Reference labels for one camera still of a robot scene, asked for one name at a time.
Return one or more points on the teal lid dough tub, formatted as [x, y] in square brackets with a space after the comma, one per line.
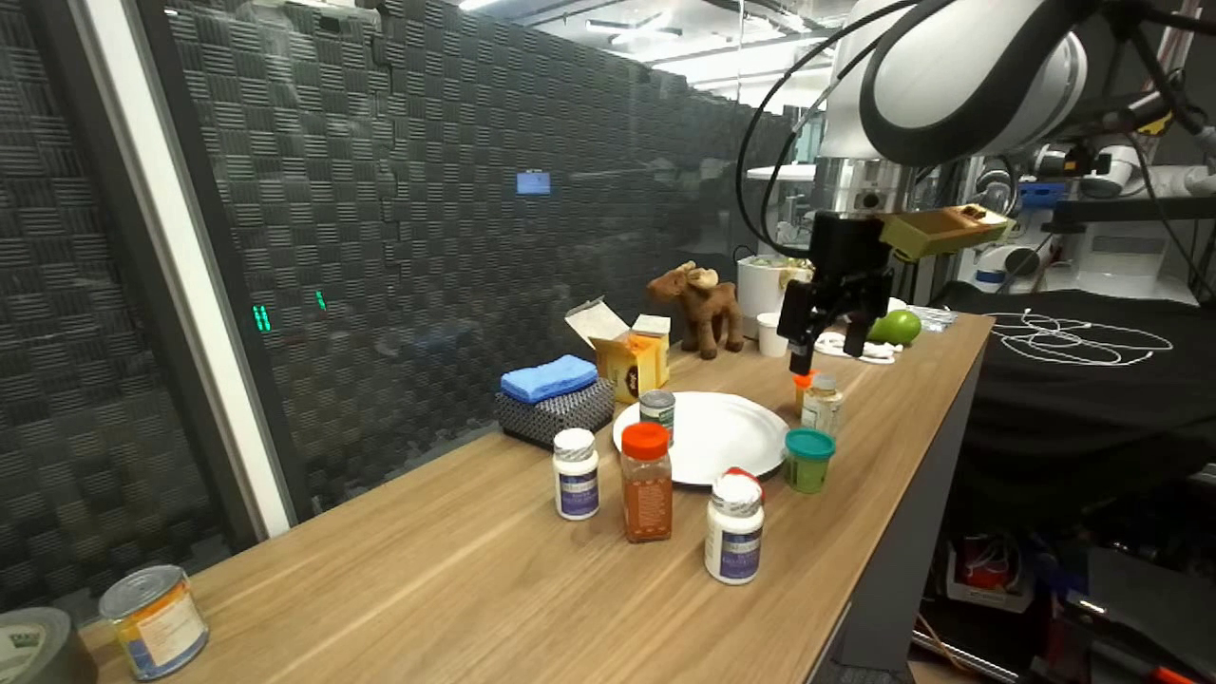
[806, 456]

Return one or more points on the yellow cardboard box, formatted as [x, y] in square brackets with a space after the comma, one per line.
[631, 364]

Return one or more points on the black cloth covered table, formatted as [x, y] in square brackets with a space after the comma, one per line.
[1077, 405]

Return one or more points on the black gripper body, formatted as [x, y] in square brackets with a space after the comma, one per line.
[844, 261]

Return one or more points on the tin can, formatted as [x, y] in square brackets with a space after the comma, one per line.
[156, 624]

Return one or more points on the white lab device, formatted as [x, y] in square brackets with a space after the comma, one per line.
[1014, 261]

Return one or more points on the white frame bar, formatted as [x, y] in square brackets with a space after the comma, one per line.
[192, 278]

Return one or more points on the white paper plate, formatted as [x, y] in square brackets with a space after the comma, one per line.
[715, 439]

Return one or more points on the dark grey mesh block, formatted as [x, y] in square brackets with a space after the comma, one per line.
[556, 419]

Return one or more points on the white paper cup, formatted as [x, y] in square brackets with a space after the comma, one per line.
[769, 337]

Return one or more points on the brown plush moose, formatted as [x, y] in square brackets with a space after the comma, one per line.
[696, 309]

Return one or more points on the small white cap bottle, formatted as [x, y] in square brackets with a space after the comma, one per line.
[828, 406]

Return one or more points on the white pill bottle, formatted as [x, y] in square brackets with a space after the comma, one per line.
[734, 537]
[577, 478]

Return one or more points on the blue wall sticker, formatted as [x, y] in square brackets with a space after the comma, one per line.
[534, 185]

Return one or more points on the spice bottle with orange lid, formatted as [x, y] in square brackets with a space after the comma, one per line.
[646, 495]

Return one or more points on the grey round container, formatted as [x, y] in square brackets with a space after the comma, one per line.
[41, 646]

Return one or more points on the white bucket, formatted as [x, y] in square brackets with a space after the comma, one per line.
[760, 285]

